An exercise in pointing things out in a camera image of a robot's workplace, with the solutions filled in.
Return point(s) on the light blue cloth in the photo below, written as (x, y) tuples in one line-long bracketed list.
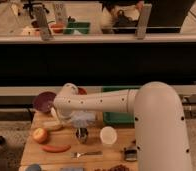
[(82, 119)]

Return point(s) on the white paper cup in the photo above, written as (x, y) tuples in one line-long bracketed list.
[(108, 135)]

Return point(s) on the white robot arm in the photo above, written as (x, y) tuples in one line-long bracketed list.
[(160, 126)]

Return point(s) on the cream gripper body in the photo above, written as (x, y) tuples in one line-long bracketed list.
[(55, 115)]

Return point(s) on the small metal cup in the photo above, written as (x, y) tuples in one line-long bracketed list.
[(82, 135)]

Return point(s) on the metal fork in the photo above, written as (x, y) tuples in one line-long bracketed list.
[(77, 154)]

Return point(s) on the orange carrot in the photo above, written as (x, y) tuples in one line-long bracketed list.
[(55, 149)]

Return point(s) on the peeled banana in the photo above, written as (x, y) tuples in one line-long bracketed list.
[(52, 125)]

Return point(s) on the red berries pile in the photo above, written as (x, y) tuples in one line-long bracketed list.
[(115, 168)]

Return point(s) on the black handled brush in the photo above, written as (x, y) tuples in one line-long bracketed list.
[(130, 152)]

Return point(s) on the red yellow apple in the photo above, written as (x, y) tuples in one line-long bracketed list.
[(40, 135)]

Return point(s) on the green plastic tray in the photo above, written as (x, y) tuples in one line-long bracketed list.
[(115, 118)]

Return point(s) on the purple bowl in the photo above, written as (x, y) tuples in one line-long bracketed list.
[(43, 102)]

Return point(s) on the red bowl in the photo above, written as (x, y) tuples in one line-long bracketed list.
[(81, 91)]

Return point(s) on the blue ball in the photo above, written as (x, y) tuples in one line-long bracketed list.
[(33, 167)]

